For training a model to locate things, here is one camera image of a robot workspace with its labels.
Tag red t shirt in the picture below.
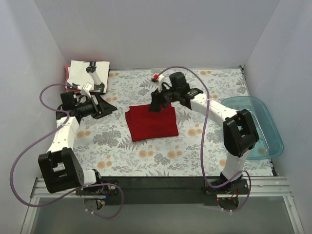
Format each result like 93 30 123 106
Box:
125 105 179 142
65 64 80 93

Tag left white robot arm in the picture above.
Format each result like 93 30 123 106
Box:
38 91 117 195

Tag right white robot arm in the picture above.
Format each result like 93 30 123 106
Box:
148 72 259 194

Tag white printed folded t shirt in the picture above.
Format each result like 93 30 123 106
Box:
66 60 110 95

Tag red folded t shirt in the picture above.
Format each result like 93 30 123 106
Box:
65 64 80 93

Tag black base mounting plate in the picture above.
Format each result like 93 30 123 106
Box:
75 175 251 207

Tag teal plastic bin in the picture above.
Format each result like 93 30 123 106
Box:
221 96 284 160

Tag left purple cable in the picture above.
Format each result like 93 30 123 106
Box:
10 83 124 219

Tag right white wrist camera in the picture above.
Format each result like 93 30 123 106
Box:
151 74 165 92

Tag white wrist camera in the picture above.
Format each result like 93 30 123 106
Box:
80 82 93 98
151 74 165 92

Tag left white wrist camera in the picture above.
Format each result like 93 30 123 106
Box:
80 82 93 98

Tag aluminium frame rail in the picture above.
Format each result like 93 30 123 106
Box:
21 176 304 234

